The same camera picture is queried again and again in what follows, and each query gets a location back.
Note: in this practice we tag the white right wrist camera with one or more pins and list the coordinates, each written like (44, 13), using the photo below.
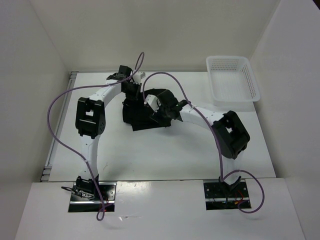
(153, 102)

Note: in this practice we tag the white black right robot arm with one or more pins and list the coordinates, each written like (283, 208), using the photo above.
(230, 135)

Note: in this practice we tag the black sport shorts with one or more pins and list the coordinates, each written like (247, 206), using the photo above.
(136, 114)

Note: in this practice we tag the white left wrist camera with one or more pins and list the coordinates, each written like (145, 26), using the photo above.
(138, 76)

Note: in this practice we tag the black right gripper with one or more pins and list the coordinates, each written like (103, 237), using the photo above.
(156, 116)

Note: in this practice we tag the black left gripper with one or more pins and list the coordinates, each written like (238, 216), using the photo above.
(135, 95)

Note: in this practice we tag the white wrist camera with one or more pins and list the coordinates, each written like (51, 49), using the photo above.
(153, 102)
(138, 76)

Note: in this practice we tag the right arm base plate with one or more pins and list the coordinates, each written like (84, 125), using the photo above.
(216, 199)

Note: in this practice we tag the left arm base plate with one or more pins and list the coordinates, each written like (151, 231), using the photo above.
(81, 202)

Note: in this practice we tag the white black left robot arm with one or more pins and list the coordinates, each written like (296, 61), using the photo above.
(90, 122)

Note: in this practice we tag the white perforated plastic basket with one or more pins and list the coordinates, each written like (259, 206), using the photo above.
(232, 80)

